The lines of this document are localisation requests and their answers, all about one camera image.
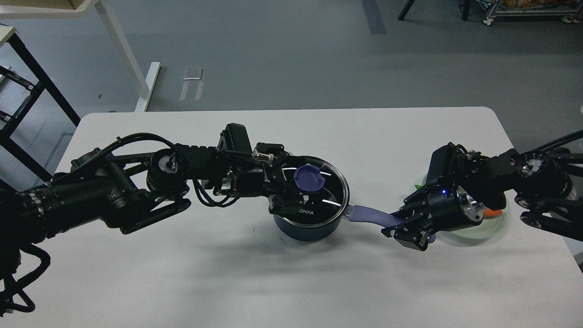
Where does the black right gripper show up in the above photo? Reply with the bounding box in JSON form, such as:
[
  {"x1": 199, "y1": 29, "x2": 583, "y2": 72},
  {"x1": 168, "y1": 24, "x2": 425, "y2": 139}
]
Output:
[{"x1": 381, "y1": 188, "x2": 484, "y2": 251}]

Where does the black furniture leg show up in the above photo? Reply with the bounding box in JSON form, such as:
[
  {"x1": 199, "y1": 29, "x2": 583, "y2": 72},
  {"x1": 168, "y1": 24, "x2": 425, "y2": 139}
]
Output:
[{"x1": 398, "y1": 0, "x2": 416, "y2": 21}]

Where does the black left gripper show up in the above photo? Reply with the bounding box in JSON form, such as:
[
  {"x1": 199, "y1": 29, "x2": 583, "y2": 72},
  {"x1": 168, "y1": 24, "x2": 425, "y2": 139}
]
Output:
[{"x1": 223, "y1": 143, "x2": 322, "y2": 215}]

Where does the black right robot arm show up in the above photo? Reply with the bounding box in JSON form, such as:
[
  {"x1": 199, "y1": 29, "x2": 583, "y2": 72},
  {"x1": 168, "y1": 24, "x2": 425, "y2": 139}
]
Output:
[{"x1": 381, "y1": 131, "x2": 582, "y2": 251}]

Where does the black metal shelf frame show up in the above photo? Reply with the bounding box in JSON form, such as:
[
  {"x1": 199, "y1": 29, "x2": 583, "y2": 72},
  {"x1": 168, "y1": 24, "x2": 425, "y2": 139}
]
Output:
[{"x1": 0, "y1": 25, "x2": 81, "y2": 181}]

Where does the metal cart with wheels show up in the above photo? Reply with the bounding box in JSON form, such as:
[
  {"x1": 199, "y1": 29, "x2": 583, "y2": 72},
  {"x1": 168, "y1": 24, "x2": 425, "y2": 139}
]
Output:
[{"x1": 481, "y1": 0, "x2": 582, "y2": 26}]

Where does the pale green plate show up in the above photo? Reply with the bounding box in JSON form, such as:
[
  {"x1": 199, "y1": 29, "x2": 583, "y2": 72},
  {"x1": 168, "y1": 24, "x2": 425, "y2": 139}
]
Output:
[{"x1": 414, "y1": 175, "x2": 507, "y2": 240}]

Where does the blue saucepan with handle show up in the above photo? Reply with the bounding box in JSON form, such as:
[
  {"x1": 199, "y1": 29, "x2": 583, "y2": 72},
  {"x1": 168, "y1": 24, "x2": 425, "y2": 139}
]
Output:
[{"x1": 273, "y1": 203, "x2": 404, "y2": 243}]

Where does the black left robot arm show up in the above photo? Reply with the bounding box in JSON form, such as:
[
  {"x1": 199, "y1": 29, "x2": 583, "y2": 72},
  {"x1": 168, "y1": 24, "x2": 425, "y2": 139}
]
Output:
[{"x1": 1, "y1": 123, "x2": 325, "y2": 315}]

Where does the orange toy carrot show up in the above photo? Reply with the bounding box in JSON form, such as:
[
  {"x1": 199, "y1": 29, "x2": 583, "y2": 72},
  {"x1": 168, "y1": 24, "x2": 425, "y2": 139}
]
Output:
[{"x1": 483, "y1": 208, "x2": 503, "y2": 218}]

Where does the glass pot lid blue knob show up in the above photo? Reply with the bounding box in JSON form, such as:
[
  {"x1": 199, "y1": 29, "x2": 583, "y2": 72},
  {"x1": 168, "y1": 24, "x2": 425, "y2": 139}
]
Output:
[{"x1": 269, "y1": 156, "x2": 350, "y2": 229}]

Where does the white desk with leg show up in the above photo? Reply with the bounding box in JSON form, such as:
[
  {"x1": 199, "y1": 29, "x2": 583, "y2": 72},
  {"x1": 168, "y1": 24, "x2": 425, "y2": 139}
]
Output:
[{"x1": 0, "y1": 0, "x2": 162, "y2": 113}]

